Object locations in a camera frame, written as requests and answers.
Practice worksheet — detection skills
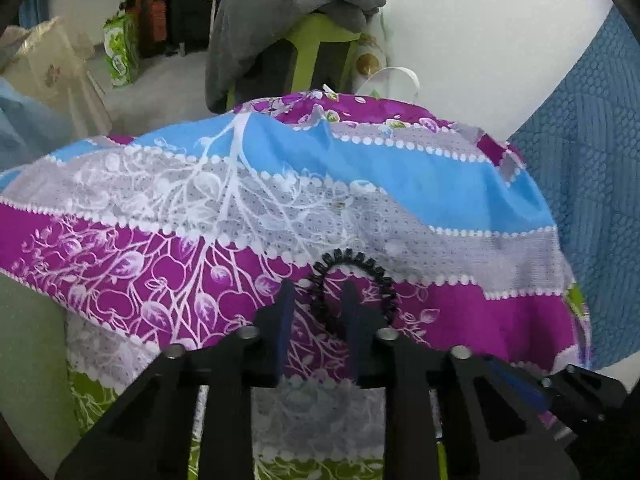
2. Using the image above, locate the white ribbon strip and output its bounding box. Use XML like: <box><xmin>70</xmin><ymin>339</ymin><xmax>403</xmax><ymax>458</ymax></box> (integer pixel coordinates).
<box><xmin>357</xmin><ymin>66</ymin><xmax>422</xmax><ymax>97</ymax></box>

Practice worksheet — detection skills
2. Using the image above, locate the green printed bag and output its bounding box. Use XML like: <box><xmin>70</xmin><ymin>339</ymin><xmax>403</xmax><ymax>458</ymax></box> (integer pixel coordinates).
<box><xmin>103</xmin><ymin>12</ymin><xmax>142</xmax><ymax>87</ymax></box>

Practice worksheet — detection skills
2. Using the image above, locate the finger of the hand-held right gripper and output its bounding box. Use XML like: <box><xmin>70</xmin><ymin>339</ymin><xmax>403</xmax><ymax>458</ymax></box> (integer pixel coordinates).
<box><xmin>539</xmin><ymin>363</ymin><xmax>629</xmax><ymax>442</ymax></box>
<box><xmin>480</xmin><ymin>354</ymin><xmax>553</xmax><ymax>417</ymax></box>

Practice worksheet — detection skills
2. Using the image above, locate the light blue cloth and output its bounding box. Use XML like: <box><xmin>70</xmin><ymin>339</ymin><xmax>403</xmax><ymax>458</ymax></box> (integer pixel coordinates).
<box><xmin>0</xmin><ymin>77</ymin><xmax>76</xmax><ymax>172</ymax></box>

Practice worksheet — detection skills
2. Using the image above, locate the black suitcase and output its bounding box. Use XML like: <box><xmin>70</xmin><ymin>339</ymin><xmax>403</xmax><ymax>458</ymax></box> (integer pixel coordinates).
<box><xmin>167</xmin><ymin>0</ymin><xmax>213</xmax><ymax>57</ymax></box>

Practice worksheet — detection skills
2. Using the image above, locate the green plastic stool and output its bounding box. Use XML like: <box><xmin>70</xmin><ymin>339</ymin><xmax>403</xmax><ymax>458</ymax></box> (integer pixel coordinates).
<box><xmin>226</xmin><ymin>12</ymin><xmax>362</xmax><ymax>111</ymax></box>

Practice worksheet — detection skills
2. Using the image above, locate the white cardboard box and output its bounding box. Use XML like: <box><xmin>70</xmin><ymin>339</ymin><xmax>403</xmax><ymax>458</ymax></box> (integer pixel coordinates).
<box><xmin>0</xmin><ymin>275</ymin><xmax>83</xmax><ymax>466</ymax></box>

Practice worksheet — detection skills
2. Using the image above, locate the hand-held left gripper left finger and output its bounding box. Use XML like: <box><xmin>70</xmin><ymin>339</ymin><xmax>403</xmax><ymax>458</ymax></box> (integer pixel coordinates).
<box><xmin>55</xmin><ymin>280</ymin><xmax>297</xmax><ymax>480</ymax></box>

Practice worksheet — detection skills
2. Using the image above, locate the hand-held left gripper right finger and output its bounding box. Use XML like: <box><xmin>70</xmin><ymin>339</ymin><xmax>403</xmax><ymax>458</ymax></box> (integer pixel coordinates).
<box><xmin>341</xmin><ymin>280</ymin><xmax>581</xmax><ymax>480</ymax></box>

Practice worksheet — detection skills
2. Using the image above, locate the colourful striped floral cloth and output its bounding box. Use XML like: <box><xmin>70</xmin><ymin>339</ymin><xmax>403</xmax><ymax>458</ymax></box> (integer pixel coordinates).
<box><xmin>0</xmin><ymin>89</ymin><xmax>593</xmax><ymax>480</ymax></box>

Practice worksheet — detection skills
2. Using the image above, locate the blue quilted blanket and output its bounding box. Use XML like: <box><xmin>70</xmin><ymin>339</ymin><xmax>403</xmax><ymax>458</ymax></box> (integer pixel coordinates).
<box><xmin>507</xmin><ymin>10</ymin><xmax>640</xmax><ymax>376</ymax></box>

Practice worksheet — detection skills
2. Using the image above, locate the orange suitcase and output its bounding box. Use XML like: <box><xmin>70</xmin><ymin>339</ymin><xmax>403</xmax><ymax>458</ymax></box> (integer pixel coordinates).
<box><xmin>127</xmin><ymin>0</ymin><xmax>168</xmax><ymax>59</ymax></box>

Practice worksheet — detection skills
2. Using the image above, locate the black spiral hair tie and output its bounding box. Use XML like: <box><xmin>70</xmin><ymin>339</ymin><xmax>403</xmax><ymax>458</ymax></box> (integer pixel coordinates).
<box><xmin>305</xmin><ymin>249</ymin><xmax>401</xmax><ymax>332</ymax></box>

